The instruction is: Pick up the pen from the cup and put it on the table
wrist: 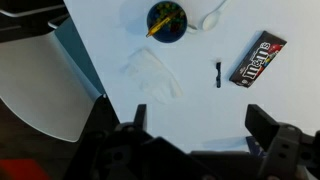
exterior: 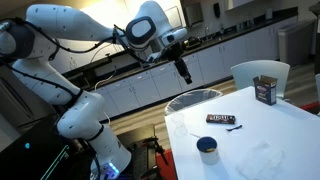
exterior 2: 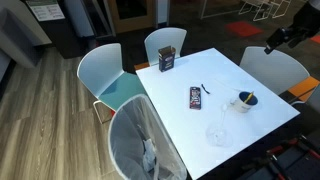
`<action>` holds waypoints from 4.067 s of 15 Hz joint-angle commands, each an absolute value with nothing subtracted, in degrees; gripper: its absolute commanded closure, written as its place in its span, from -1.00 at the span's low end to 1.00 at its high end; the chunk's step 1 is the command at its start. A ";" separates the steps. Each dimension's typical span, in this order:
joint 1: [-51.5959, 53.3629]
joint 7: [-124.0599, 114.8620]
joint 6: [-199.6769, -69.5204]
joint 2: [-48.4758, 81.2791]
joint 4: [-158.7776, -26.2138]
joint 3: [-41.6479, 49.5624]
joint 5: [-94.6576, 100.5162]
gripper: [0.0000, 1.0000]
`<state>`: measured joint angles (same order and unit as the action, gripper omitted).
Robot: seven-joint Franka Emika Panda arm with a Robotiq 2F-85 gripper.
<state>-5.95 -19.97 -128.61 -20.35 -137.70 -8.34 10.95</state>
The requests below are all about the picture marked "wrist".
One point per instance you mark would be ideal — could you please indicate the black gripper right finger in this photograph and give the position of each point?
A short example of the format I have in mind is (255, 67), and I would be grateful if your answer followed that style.
(263, 125)

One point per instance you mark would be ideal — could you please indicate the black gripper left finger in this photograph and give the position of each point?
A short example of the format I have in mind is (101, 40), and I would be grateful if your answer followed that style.
(140, 116)

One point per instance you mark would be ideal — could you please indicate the yellow orange ballpoint pen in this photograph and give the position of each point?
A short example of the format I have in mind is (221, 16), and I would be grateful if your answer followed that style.
(160, 25)

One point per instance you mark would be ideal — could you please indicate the clear plastic bag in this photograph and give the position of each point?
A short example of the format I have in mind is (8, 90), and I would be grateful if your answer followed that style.
(150, 71)

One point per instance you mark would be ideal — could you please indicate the small black plastic clip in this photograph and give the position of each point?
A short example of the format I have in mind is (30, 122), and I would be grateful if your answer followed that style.
(218, 78)

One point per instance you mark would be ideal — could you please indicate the brown candy box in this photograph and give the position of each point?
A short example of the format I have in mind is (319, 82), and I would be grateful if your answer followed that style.
(256, 60)

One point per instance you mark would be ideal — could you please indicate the colourful chocolate candies pile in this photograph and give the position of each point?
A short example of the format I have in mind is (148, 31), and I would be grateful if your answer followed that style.
(175, 25)

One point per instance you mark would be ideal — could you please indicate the white chair with teal seat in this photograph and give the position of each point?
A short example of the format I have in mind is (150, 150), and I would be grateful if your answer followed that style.
(40, 83)

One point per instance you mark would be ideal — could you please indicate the white plastic spoon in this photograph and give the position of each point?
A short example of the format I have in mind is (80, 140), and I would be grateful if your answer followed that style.
(211, 22)

